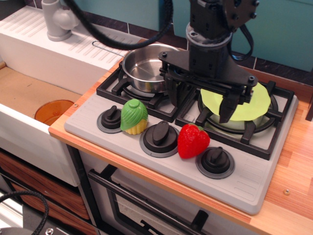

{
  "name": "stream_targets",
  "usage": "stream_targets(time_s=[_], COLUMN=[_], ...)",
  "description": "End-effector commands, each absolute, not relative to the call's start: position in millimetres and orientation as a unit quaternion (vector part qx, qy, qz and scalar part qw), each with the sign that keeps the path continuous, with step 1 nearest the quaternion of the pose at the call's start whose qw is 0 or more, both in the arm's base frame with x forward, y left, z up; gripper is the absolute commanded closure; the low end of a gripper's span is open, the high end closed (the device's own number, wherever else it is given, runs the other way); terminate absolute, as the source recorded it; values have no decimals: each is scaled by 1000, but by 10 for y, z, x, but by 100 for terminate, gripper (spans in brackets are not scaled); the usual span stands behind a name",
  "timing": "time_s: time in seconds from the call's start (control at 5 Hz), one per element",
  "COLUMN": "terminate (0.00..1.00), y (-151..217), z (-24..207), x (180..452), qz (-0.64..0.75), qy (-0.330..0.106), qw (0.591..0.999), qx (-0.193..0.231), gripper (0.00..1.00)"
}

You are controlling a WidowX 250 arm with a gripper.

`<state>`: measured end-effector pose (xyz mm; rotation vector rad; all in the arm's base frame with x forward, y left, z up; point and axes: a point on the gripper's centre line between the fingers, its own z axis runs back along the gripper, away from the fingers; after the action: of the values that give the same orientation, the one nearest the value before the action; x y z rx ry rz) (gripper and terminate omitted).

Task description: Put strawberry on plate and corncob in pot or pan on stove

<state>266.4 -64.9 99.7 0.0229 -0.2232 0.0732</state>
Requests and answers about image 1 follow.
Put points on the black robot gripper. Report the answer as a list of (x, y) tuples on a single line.
[(208, 68)]

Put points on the red plastic strawberry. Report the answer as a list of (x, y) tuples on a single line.
[(192, 141)]

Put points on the toy corncob with green husk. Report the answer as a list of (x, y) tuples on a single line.
[(134, 117)]

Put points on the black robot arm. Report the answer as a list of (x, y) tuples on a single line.
[(213, 22)]

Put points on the light green plate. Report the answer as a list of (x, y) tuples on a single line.
[(257, 107)]

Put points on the black middle stove knob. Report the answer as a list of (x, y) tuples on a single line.
[(160, 140)]

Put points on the black stove knob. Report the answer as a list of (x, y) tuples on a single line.
[(109, 121), (215, 163), (160, 140)]

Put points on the black right stove knob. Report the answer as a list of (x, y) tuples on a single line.
[(215, 163)]

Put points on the stainless steel pan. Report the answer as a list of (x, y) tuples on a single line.
[(140, 68)]

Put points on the grey toy stove top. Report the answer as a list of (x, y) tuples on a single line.
[(244, 189)]

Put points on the black left stove knob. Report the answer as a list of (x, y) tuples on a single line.
[(109, 121)]

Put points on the black right burner grate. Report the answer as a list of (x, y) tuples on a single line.
[(257, 137)]

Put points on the black burner grate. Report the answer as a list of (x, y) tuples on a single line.
[(257, 137), (119, 90)]

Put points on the black left burner grate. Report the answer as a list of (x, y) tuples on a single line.
[(119, 90)]

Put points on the grey toy faucet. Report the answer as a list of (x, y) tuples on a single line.
[(59, 22)]

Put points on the white toy sink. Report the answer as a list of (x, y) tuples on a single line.
[(36, 70)]

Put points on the wooden drawer front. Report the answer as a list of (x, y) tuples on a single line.
[(66, 205)]

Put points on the oven door with black handle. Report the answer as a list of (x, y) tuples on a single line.
[(104, 179)]

